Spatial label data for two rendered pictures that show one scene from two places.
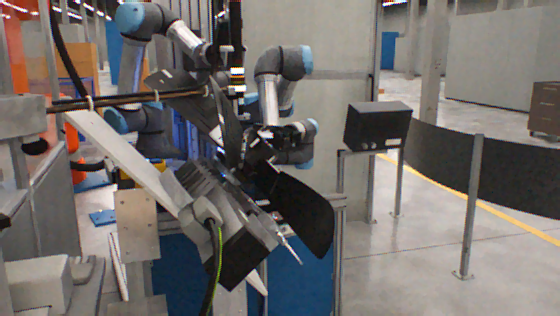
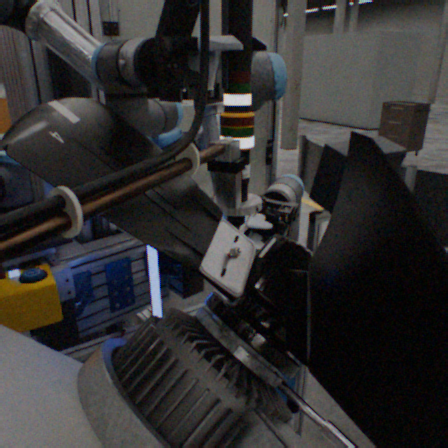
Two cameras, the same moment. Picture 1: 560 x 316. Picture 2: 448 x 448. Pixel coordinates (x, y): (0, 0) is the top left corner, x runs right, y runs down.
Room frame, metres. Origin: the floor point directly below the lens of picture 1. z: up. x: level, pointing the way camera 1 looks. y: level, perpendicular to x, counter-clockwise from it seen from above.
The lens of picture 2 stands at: (0.79, 0.26, 1.46)
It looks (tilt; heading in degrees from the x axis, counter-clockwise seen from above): 23 degrees down; 346
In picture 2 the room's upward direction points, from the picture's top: straight up
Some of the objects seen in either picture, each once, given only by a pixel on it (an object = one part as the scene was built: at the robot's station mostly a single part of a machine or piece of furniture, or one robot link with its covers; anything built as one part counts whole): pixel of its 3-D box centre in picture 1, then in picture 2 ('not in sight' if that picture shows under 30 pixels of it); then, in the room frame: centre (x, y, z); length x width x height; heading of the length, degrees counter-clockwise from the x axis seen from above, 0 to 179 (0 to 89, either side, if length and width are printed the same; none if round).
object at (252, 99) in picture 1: (252, 106); (167, 149); (2.10, 0.13, 1.20); 0.13 x 0.12 x 0.14; 102
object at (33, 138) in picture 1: (34, 143); not in sight; (0.81, 0.48, 1.31); 0.05 x 0.04 x 0.05; 143
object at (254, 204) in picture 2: (236, 102); (234, 174); (1.27, 0.13, 1.33); 0.09 x 0.07 x 0.10; 143
